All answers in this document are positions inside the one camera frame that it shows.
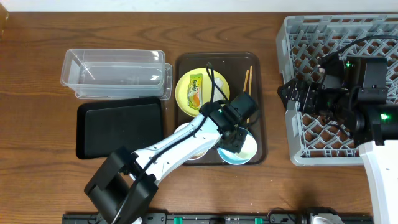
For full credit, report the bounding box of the black tray bin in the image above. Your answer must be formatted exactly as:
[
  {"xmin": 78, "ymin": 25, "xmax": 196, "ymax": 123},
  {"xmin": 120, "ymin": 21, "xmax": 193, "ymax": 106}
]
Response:
[{"xmin": 76, "ymin": 97, "xmax": 164, "ymax": 159}]

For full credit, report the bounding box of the clear plastic bin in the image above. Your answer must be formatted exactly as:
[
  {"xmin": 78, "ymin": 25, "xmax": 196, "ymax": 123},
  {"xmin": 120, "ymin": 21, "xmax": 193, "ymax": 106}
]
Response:
[{"xmin": 60, "ymin": 49, "xmax": 173, "ymax": 100}]

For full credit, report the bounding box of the light blue bowl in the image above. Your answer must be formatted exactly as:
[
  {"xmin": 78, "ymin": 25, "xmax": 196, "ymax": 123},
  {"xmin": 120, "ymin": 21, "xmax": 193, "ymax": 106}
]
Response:
[{"xmin": 216, "ymin": 130, "xmax": 258, "ymax": 166}]

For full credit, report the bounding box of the yellow plate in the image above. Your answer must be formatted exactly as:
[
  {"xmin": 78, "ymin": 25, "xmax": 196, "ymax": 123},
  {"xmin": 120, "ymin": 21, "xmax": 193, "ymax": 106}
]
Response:
[{"xmin": 175, "ymin": 68, "xmax": 230, "ymax": 117}]

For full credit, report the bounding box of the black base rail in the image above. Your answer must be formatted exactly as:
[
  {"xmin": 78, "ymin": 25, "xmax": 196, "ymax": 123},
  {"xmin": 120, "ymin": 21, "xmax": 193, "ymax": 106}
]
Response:
[{"xmin": 61, "ymin": 212, "xmax": 374, "ymax": 224}]

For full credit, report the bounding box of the small white cup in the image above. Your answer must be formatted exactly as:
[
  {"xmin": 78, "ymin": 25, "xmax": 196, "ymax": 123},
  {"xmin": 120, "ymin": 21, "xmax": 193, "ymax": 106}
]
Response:
[{"xmin": 236, "ymin": 133, "xmax": 257, "ymax": 160}]

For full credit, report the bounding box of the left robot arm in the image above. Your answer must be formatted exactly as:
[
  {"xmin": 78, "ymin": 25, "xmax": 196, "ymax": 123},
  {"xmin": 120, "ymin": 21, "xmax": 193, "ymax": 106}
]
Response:
[{"xmin": 85, "ymin": 93, "xmax": 257, "ymax": 223}]

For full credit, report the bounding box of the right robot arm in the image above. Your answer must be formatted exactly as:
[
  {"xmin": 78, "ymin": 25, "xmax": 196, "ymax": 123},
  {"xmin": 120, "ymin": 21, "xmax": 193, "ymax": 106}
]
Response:
[{"xmin": 277, "ymin": 55, "xmax": 397, "ymax": 223}]

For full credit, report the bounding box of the grey dishwasher rack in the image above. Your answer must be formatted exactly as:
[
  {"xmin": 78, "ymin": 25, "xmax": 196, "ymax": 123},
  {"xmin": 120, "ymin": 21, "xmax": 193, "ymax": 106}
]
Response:
[{"xmin": 276, "ymin": 14, "xmax": 397, "ymax": 166}]

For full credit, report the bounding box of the green snack wrapper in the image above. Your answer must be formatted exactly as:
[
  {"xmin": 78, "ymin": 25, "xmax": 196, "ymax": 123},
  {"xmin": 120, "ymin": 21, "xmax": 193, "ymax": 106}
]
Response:
[{"xmin": 187, "ymin": 73, "xmax": 203, "ymax": 110}]

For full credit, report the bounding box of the dark brown serving tray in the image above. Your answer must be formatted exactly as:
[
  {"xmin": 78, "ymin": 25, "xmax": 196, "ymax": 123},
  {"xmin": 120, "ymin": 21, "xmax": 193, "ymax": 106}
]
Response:
[{"xmin": 175, "ymin": 52, "xmax": 267, "ymax": 165}]

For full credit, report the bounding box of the white bowl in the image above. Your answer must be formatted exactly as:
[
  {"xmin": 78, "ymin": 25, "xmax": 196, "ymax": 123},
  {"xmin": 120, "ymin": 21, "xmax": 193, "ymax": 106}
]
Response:
[{"xmin": 172, "ymin": 121, "xmax": 208, "ymax": 161}]

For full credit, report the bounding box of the left wooden chopstick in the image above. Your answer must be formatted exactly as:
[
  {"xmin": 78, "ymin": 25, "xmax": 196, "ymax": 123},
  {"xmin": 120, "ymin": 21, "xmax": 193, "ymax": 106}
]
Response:
[{"xmin": 243, "ymin": 70, "xmax": 249, "ymax": 92}]

